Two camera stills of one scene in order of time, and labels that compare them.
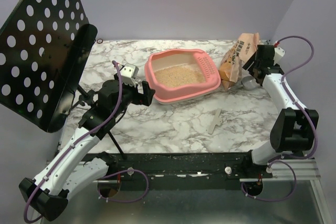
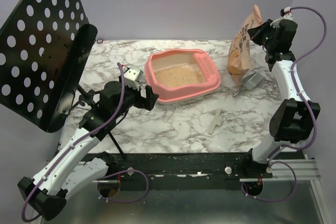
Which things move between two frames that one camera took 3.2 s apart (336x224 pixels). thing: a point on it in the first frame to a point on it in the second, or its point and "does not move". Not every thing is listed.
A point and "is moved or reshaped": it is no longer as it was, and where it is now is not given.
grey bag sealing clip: x=216 y=121 does not move
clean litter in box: x=180 y=76 does not move
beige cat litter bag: x=230 y=69 is moved or reshaped
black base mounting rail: x=140 y=172 does not move
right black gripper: x=254 y=65 to x=259 y=33
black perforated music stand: x=45 y=41 does not move
